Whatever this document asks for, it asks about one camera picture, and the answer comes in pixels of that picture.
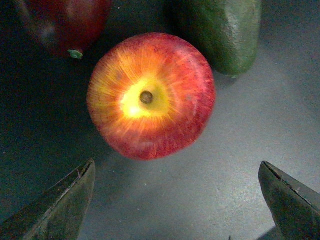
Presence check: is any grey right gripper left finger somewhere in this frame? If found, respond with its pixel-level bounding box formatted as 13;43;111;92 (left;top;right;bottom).
0;159;96;240

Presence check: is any red yellow apple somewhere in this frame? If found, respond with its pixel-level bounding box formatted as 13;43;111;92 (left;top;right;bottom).
86;32;216;160

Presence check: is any black front display tray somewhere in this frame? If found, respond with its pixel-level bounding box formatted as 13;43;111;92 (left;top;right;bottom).
0;0;320;240

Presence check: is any green avocado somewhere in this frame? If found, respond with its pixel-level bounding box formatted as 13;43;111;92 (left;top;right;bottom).
170;0;262;78

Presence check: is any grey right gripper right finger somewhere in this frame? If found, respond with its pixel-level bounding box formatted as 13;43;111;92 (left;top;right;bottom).
258;161;320;240

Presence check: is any red mango on table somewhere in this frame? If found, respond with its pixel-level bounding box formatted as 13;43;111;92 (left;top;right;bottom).
16;0;112;57

